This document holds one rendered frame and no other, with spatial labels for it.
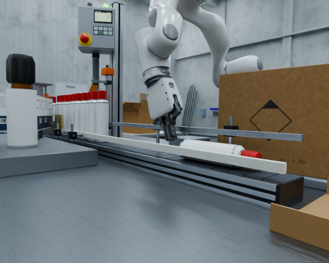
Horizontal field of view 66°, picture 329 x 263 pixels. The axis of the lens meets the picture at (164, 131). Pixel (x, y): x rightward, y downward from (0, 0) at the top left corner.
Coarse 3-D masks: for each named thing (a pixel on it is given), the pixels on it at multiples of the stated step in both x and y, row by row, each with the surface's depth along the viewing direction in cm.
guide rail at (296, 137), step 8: (152, 128) 82; (160, 128) 79; (176, 128) 74; (184, 128) 71; (192, 128) 69; (200, 128) 67; (208, 128) 65; (216, 128) 64; (240, 136) 58; (248, 136) 56; (256, 136) 55; (264, 136) 54; (272, 136) 52; (280, 136) 51; (288, 136) 50; (296, 136) 49
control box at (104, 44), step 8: (80, 8) 112; (88, 8) 113; (96, 8) 113; (104, 8) 114; (112, 8) 114; (80, 16) 113; (88, 16) 113; (112, 16) 114; (80, 24) 113; (88, 24) 113; (96, 24) 114; (104, 24) 114; (112, 24) 114; (80, 32) 113; (88, 32) 113; (80, 40) 113; (96, 40) 114; (104, 40) 114; (112, 40) 115; (80, 48) 114; (88, 48) 114; (96, 48) 115; (104, 48) 115; (112, 48) 115
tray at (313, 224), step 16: (272, 208) 36; (288, 208) 35; (304, 208) 45; (320, 208) 45; (272, 224) 36; (288, 224) 35; (304, 224) 33; (320, 224) 32; (304, 240) 33; (320, 240) 32
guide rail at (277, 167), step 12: (132, 144) 78; (144, 144) 73; (156, 144) 69; (192, 156) 59; (204, 156) 57; (216, 156) 54; (228, 156) 52; (240, 156) 50; (252, 168) 48; (264, 168) 46; (276, 168) 44
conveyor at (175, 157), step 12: (96, 144) 96; (108, 144) 95; (120, 144) 96; (156, 156) 70; (168, 156) 70; (180, 156) 71; (216, 168) 55; (228, 168) 55; (240, 168) 56; (264, 180) 46; (276, 180) 46; (288, 180) 46
